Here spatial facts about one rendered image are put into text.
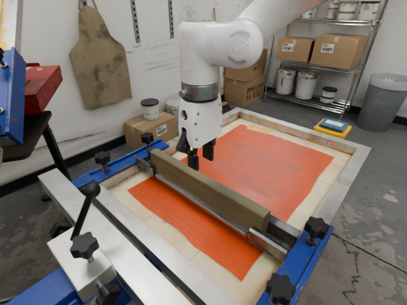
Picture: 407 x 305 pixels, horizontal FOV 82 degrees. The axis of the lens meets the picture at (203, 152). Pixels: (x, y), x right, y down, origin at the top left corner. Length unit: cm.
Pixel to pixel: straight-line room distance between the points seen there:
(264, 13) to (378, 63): 363
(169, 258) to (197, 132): 26
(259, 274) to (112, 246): 30
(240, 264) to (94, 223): 32
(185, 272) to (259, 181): 38
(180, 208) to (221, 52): 42
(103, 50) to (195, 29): 215
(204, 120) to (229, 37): 16
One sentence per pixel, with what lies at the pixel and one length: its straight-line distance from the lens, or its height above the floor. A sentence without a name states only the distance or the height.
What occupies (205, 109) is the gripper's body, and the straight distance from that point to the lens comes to 47.
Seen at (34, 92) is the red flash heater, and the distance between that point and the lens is 126.
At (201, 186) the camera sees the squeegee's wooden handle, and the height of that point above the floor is 105.
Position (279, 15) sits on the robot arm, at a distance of 51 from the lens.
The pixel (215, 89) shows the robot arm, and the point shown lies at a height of 129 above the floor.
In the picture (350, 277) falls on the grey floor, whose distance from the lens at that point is 187.
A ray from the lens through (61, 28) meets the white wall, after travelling 247.
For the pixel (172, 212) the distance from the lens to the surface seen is 65.
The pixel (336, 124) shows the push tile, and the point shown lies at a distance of 121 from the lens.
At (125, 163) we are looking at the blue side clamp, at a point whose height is 100.
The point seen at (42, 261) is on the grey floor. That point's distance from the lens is 199.
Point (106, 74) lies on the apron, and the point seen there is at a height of 83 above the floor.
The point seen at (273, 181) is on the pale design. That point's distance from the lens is 78.
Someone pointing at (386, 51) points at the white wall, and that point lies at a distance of 406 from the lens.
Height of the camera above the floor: 143
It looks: 33 degrees down
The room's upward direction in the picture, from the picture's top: straight up
